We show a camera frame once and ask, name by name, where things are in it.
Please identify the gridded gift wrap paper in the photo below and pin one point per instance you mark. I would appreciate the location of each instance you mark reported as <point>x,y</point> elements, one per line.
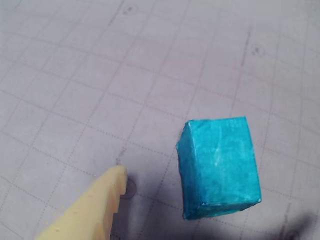
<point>75,62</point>

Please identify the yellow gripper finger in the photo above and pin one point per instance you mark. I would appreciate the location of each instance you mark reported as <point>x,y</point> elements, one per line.
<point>87,212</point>

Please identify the blue block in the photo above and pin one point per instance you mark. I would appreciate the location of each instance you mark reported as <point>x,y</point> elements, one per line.
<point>220,165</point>

